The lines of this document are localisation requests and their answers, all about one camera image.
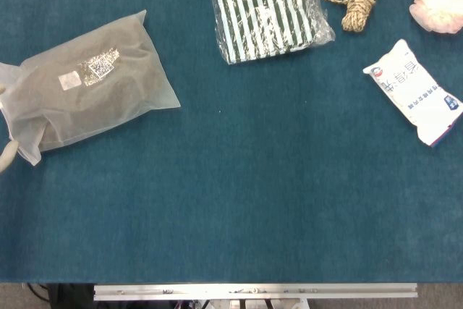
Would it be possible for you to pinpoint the striped item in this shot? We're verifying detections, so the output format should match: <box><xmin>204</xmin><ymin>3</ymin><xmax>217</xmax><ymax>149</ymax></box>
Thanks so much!
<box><xmin>206</xmin><ymin>0</ymin><xmax>336</xmax><ymax>66</ymax></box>

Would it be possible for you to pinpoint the pink mesh bath puff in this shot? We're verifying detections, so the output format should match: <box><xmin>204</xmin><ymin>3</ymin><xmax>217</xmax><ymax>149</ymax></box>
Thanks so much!
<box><xmin>409</xmin><ymin>0</ymin><xmax>463</xmax><ymax>34</ymax></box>

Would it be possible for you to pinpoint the black cable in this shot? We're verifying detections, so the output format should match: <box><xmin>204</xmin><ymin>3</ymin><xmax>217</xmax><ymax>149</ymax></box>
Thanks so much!
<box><xmin>26</xmin><ymin>282</ymin><xmax>51</xmax><ymax>303</ymax></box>

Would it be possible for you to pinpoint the frosted grey plastic bag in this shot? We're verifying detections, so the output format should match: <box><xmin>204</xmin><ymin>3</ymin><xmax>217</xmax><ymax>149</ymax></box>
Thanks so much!
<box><xmin>0</xmin><ymin>9</ymin><xmax>182</xmax><ymax>166</ymax></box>

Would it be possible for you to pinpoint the black base cover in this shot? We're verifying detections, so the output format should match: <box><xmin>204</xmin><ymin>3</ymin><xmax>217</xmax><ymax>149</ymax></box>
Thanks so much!
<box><xmin>46</xmin><ymin>283</ymin><xmax>95</xmax><ymax>309</ymax></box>

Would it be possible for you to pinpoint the white blue refill pouch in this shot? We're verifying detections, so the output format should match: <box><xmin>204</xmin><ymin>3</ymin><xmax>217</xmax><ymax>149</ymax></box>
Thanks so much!
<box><xmin>362</xmin><ymin>38</ymin><xmax>463</xmax><ymax>148</ymax></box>

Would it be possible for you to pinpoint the aluminium profile rail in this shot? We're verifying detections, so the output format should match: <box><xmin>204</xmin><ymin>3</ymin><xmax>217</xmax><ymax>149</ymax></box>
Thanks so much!
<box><xmin>93</xmin><ymin>282</ymin><xmax>418</xmax><ymax>302</ymax></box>

